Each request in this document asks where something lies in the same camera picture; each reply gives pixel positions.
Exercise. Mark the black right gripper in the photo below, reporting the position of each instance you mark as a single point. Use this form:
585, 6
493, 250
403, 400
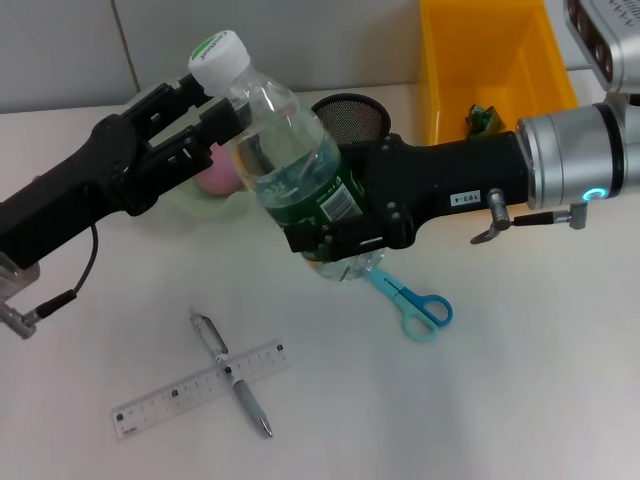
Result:
440, 175

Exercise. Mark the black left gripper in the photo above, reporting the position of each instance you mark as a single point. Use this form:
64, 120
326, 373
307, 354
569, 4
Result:
75, 190

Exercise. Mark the pink peach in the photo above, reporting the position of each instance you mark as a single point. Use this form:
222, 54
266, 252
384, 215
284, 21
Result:
217, 175

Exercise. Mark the clear green-label water bottle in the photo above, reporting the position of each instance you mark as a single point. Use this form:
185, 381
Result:
280, 130

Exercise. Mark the green plastic wrapper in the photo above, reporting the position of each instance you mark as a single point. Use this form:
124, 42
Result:
482, 122

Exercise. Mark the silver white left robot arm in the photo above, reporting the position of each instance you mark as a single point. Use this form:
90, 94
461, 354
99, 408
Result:
17, 277

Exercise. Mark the black mesh pen holder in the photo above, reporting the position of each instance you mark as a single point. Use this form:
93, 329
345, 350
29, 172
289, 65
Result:
350, 120

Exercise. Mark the pale green glass fruit bowl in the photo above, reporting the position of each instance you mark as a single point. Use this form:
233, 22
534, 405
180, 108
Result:
200, 207

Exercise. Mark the blue scissors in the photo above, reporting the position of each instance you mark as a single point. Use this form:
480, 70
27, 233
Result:
425, 310

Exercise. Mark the grey clear ballpoint pen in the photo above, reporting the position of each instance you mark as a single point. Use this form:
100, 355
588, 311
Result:
250, 405

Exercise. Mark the transparent plastic ruler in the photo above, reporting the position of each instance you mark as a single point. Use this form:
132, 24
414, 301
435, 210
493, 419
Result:
165, 400

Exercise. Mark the yellow plastic bin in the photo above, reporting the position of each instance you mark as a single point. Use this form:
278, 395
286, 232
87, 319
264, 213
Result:
475, 50

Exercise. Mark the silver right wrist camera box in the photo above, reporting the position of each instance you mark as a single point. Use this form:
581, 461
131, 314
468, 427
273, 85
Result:
610, 45

